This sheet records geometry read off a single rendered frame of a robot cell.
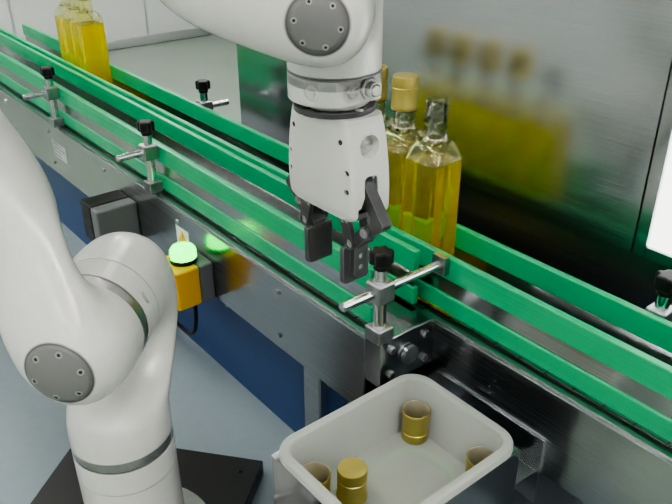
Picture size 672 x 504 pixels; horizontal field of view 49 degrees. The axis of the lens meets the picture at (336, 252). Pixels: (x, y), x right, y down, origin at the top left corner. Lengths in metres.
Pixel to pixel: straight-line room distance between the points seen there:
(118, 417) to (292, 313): 0.31
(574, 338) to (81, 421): 0.56
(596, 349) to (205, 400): 0.72
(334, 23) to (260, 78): 1.00
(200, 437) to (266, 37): 0.82
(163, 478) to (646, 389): 0.56
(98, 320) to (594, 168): 0.61
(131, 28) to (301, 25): 6.74
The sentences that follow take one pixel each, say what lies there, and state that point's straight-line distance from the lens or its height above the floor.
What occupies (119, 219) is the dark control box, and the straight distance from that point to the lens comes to 1.45.
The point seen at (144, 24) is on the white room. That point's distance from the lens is 7.33.
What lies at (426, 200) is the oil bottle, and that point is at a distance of 0.97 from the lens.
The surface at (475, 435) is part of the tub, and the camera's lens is 0.91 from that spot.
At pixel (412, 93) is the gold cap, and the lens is 0.98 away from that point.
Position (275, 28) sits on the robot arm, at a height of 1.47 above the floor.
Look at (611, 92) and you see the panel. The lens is 0.95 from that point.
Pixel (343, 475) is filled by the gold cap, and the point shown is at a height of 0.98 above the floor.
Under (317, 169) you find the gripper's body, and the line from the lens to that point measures 0.69.
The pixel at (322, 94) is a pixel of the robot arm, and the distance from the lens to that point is 0.64.
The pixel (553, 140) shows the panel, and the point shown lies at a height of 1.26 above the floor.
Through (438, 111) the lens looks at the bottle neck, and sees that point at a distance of 0.94.
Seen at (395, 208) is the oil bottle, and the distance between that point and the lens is 1.01.
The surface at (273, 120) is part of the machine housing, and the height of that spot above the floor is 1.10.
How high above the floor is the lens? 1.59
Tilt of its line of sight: 28 degrees down
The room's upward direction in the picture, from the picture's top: straight up
